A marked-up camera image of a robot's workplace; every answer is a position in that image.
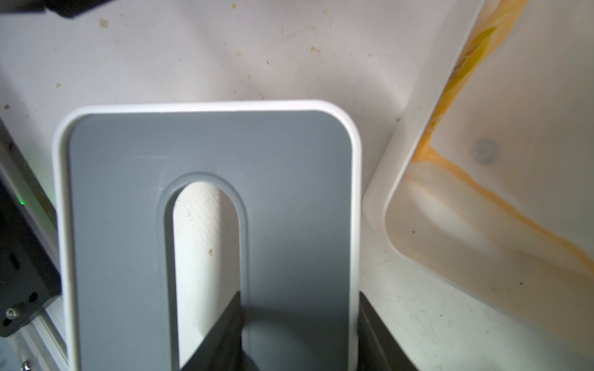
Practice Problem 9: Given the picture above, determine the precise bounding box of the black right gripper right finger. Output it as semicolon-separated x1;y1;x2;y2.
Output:
357;292;418;371

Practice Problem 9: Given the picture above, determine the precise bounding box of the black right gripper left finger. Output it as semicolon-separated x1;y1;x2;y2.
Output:
181;292;243;371

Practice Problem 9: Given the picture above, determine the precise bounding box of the white tissue box base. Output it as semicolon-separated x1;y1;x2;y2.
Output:
363;0;594;358

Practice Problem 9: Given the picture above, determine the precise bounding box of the grey tissue box lid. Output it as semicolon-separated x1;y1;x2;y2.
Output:
53;100;361;370

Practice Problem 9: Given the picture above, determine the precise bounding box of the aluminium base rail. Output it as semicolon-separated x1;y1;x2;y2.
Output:
1;126;68;370

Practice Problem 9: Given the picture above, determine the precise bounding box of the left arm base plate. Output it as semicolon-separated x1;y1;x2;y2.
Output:
1;185;61;338

